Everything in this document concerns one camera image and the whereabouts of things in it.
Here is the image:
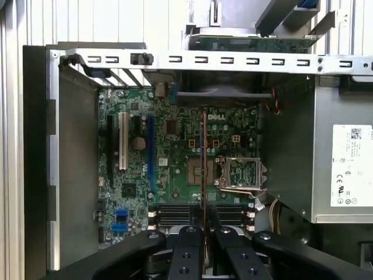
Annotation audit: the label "black open PC case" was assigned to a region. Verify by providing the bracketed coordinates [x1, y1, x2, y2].
[22, 40, 373, 280]

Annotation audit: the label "grey Dell power supply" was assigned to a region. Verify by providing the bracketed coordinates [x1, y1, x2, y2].
[310, 74, 373, 224]

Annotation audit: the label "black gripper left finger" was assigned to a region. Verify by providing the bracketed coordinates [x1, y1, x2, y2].
[43, 205, 206, 280]

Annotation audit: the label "RAM slot with black clips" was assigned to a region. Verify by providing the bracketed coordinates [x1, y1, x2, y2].
[157, 218, 245, 225]
[157, 204, 245, 211]

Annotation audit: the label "green graphics card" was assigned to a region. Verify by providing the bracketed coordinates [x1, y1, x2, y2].
[189, 34, 318, 55]

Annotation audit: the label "blue expansion slot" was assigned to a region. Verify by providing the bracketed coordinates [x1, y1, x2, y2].
[147, 115, 156, 184]

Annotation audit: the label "RAM stick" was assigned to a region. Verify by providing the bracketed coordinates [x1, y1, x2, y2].
[200, 107, 213, 277]

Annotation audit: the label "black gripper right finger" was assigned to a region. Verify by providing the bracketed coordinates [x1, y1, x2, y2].
[209, 205, 373, 280]

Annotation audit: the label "CPU socket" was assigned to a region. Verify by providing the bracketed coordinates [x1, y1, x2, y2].
[185, 156, 216, 187]

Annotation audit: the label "RAM slot with white clips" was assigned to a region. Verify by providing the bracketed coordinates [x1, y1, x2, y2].
[147, 223, 256, 233]
[147, 211, 256, 218]

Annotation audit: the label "green Dell motherboard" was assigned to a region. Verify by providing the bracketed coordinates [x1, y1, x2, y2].
[97, 87, 262, 246]

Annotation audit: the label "thin wire locking lever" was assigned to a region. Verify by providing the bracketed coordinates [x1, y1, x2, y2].
[220, 188, 268, 197]

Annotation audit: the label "long black expansion slot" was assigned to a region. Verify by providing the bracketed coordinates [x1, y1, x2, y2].
[106, 115, 115, 188]

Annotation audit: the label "white expansion slot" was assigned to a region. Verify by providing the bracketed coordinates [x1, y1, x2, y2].
[118, 111, 129, 171]

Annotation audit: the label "thin coloured fan wires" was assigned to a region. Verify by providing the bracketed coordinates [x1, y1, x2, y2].
[268, 89, 283, 115]

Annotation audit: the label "grey plastic parts rack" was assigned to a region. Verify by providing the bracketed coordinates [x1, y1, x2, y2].
[186, 0, 350, 39]

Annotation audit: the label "metal socket cover frame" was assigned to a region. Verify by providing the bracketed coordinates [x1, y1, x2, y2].
[217, 156, 268, 193]

